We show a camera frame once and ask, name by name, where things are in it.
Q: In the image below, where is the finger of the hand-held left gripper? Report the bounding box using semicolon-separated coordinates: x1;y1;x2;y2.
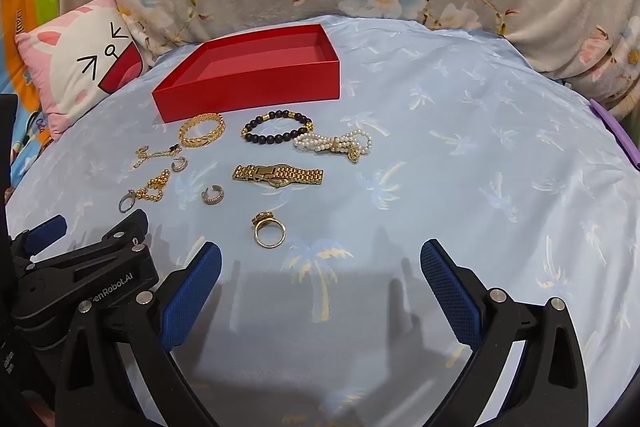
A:
10;214;68;260
11;208;162;333

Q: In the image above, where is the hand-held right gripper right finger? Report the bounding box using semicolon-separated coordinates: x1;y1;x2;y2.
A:
420;239;591;427

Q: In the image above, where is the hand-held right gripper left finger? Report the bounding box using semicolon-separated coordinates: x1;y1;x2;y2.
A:
54;241;223;427

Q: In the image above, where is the gold bead bracelet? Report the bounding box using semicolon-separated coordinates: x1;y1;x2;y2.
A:
131;168;171;205

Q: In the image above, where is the gold ring with stones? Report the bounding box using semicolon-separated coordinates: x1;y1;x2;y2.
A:
251;211;287;249

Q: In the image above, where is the thin gold chain necklace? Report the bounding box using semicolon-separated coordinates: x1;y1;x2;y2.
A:
132;144;181;169

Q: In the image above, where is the gold chain-link bangle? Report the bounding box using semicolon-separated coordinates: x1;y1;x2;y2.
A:
178;112;225;149

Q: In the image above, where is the gold metal watch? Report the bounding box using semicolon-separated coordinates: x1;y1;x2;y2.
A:
232;164;324;188

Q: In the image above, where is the dark bead bracelet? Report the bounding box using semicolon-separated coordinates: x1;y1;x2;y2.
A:
241;110;315;144

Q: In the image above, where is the white pearl bracelet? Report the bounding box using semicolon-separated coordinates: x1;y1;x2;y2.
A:
293;128;374;165

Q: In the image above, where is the red cardboard box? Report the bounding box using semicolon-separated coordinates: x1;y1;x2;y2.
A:
151;23;342;124

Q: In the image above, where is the light blue palm-print cloth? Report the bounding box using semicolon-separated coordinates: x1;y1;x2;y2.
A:
5;14;638;427

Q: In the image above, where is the pink cat face pillow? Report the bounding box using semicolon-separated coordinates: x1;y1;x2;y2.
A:
15;0;151;142

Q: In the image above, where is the purple plastic object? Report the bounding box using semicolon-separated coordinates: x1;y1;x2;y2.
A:
589;98;640;168

